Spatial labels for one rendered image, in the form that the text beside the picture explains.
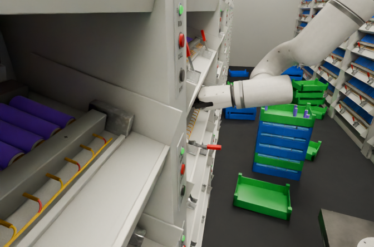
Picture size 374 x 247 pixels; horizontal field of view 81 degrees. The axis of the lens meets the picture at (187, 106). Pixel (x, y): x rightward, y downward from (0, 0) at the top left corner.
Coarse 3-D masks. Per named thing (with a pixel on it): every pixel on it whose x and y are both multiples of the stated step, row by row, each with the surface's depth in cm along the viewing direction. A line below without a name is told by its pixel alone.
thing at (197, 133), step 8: (200, 112) 78; (208, 112) 80; (200, 120) 73; (192, 128) 67; (200, 128) 69; (192, 136) 63; (200, 136) 65; (200, 144) 61; (192, 160) 54; (192, 168) 52; (192, 176) 49; (192, 184) 41
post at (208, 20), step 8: (216, 8) 84; (192, 16) 86; (200, 16) 86; (208, 16) 85; (216, 16) 85; (192, 24) 88; (200, 24) 87; (208, 24) 86; (216, 24) 86; (208, 32) 88; (216, 32) 87; (216, 56) 92; (208, 72) 94; (208, 80) 95; (208, 120) 103; (208, 184) 118; (208, 200) 123
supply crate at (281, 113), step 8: (288, 104) 147; (264, 112) 147; (272, 112) 147; (280, 112) 147; (288, 112) 147; (264, 120) 137; (272, 120) 135; (280, 120) 133; (288, 120) 132; (296, 120) 130; (304, 120) 129; (312, 120) 127
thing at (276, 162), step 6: (258, 156) 147; (258, 162) 149; (264, 162) 148; (270, 162) 146; (276, 162) 145; (282, 162) 144; (288, 162) 142; (294, 162) 141; (300, 162) 140; (288, 168) 144; (294, 168) 142; (300, 168) 141
